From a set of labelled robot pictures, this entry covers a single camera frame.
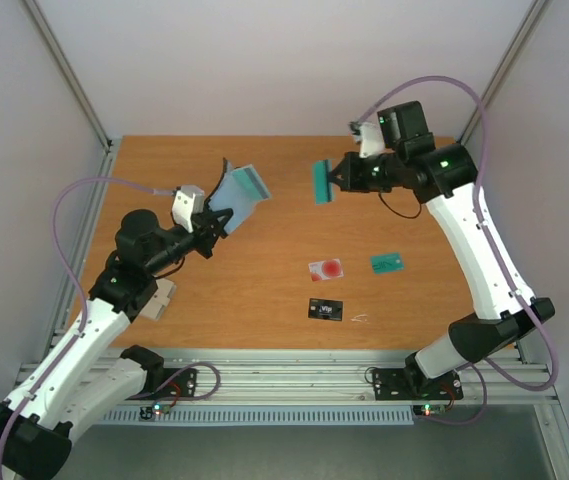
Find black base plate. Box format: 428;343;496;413
152;368;198;400
365;367;464;402

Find left circuit board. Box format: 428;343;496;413
138;403;172;421

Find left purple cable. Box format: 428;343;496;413
0;177;178;480

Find black VIP credit card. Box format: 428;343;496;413
308;298;343;321

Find black leather card holder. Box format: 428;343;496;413
207;159;272;235

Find aluminium frame rails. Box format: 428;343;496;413
18;347;560;407

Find green credit card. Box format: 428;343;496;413
370;253;404;275
312;159;334;205

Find right circuit board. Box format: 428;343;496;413
413;403;449;417

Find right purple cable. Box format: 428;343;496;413
356;75;560;425

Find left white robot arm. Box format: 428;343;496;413
0;208;233;479

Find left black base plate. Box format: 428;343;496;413
152;368;198;400

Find purple cable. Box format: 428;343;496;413
0;177;178;480
356;75;560;425

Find grey card holder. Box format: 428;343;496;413
140;279;176;321

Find circuit board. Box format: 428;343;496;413
413;403;449;417
138;403;172;421

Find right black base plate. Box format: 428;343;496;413
365;367;464;402

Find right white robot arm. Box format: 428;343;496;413
313;101;555;399

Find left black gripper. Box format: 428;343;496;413
146;206;233;275

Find right aluminium corner post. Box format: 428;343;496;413
456;0;553;151

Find left aluminium corner post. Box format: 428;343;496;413
19;0;115;151

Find aluminium corner post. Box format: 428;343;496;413
19;0;115;151
456;0;553;151

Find grey slotted cable duct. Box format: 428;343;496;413
98;405;414;427

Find red white credit card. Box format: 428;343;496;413
308;259;344;282

